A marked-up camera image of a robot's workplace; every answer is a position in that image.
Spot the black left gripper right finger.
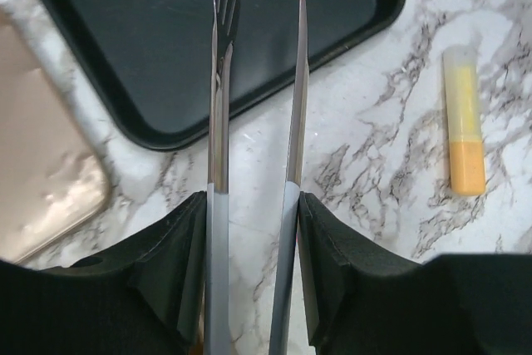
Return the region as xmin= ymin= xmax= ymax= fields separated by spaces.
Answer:
xmin=297 ymin=190 xmax=425 ymax=350

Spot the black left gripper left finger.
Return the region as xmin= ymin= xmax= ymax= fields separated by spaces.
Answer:
xmin=70 ymin=190 xmax=209 ymax=343

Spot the rose gold tin lid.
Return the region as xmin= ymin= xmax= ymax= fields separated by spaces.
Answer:
xmin=1 ymin=13 xmax=110 ymax=264

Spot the tan stick on table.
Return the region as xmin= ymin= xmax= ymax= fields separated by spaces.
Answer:
xmin=442 ymin=46 xmax=486 ymax=196

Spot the black plastic tray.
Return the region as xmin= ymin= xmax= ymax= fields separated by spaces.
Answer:
xmin=42 ymin=0 xmax=406 ymax=150

